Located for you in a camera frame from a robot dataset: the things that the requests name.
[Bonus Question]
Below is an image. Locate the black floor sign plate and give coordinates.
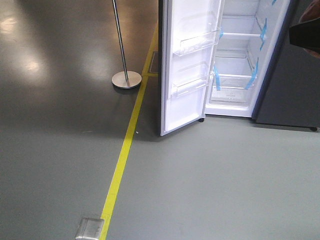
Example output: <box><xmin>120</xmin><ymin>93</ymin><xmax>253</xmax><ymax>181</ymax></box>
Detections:
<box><xmin>148</xmin><ymin>51</ymin><xmax>159</xmax><ymax>74</ymax></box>

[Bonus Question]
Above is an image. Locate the red yellow apple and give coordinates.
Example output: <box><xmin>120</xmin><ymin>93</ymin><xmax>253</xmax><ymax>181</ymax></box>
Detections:
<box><xmin>299</xmin><ymin>1</ymin><xmax>320</xmax><ymax>60</ymax></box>

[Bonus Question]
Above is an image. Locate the clear lower door bin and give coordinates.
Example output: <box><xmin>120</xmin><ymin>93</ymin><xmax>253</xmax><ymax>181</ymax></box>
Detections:
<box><xmin>171</xmin><ymin>73</ymin><xmax>214</xmax><ymax>98</ymax></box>

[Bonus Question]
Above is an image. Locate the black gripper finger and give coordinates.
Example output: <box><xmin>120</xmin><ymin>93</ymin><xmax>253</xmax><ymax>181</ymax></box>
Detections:
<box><xmin>289</xmin><ymin>23</ymin><xmax>320</xmax><ymax>52</ymax></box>

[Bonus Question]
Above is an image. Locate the white fridge interior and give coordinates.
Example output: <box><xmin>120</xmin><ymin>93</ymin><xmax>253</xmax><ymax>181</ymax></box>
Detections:
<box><xmin>205</xmin><ymin>0</ymin><xmax>290</xmax><ymax>118</ymax></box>

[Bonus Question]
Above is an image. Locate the steel sign stand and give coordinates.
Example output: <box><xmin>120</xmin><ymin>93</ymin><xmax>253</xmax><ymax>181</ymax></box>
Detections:
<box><xmin>111</xmin><ymin>0</ymin><xmax>142</xmax><ymax>89</ymax></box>

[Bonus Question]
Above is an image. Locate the clear upper door bin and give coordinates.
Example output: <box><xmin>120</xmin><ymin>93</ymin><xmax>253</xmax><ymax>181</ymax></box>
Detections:
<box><xmin>172</xmin><ymin>27</ymin><xmax>221</xmax><ymax>57</ymax></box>

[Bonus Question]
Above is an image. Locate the open fridge door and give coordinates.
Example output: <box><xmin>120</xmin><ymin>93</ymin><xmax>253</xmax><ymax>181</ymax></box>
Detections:
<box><xmin>158</xmin><ymin>0</ymin><xmax>224</xmax><ymax>136</ymax></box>

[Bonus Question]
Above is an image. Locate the clear crisper drawer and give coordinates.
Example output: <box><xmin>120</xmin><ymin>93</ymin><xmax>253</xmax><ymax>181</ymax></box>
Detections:
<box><xmin>210</xmin><ymin>86</ymin><xmax>252</xmax><ymax>105</ymax></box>

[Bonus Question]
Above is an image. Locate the clear door bin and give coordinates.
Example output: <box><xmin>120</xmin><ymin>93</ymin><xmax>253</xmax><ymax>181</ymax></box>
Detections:
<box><xmin>172</xmin><ymin>27</ymin><xmax>221</xmax><ymax>57</ymax></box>
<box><xmin>171</xmin><ymin>73</ymin><xmax>214</xmax><ymax>98</ymax></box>

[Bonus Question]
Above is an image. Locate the blue tape strip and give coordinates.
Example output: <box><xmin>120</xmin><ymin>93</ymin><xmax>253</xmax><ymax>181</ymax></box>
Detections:
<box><xmin>213</xmin><ymin>65</ymin><xmax>221</xmax><ymax>91</ymax></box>

